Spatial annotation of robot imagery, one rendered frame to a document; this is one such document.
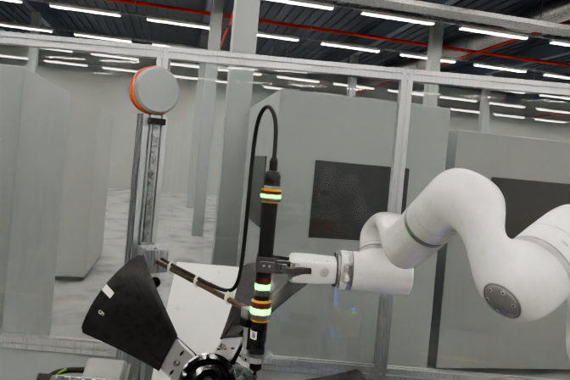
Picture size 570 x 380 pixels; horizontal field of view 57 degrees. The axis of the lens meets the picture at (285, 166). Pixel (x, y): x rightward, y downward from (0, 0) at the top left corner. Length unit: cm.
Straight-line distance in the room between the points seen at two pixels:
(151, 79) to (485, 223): 123
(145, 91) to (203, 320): 73
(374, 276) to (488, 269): 42
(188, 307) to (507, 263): 101
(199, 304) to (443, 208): 89
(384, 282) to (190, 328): 61
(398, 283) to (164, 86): 100
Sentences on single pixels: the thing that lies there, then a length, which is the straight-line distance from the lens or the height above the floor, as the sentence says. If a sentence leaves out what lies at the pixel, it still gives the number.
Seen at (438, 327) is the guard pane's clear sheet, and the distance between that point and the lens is 202.
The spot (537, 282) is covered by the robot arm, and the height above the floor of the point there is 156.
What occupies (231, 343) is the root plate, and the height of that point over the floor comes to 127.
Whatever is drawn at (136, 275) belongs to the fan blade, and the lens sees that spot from 131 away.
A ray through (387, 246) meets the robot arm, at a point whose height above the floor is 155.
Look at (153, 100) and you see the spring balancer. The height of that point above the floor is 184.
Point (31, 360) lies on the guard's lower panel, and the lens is 214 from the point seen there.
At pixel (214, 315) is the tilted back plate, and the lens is 154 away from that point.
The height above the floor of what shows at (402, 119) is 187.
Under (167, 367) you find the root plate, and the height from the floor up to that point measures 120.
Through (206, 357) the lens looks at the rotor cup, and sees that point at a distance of 120.
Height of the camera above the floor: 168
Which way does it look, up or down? level
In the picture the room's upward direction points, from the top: 5 degrees clockwise
